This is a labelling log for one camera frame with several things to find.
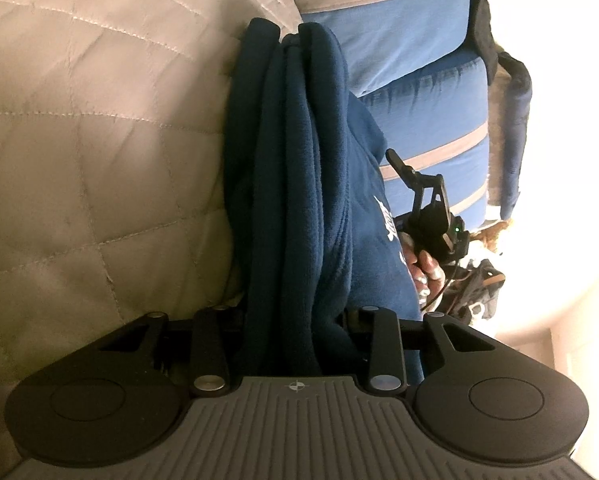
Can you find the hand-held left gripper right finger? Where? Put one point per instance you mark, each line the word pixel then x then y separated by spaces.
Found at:
pixel 385 345

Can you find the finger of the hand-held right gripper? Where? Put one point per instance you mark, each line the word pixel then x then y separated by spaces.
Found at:
pixel 429 191

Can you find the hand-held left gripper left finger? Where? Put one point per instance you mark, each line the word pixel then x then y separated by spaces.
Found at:
pixel 213 345

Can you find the dark blue sweatshirt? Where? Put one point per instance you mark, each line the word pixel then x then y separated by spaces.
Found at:
pixel 289 185

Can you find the person's right hand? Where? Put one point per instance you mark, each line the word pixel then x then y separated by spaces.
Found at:
pixel 429 270

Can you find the blue cushion with grey stripes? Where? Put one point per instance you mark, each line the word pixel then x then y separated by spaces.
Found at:
pixel 409 25

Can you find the pale quilted bed cover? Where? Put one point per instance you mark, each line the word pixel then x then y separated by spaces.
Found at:
pixel 104 135

